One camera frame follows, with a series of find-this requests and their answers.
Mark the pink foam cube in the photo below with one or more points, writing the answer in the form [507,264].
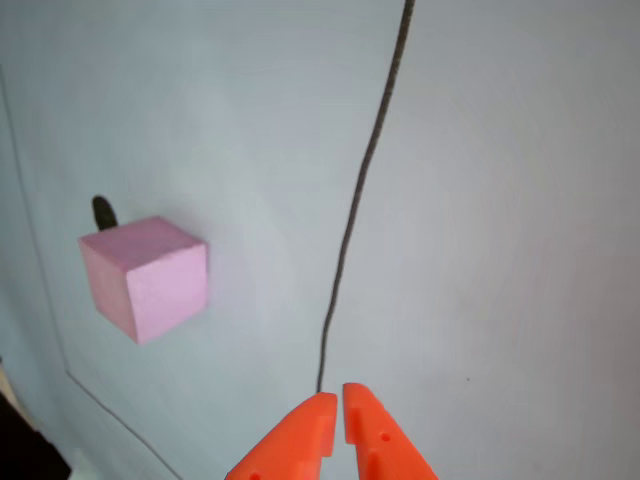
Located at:
[150,270]

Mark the white paper sheet with lines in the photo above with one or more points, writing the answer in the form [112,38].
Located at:
[500,200]

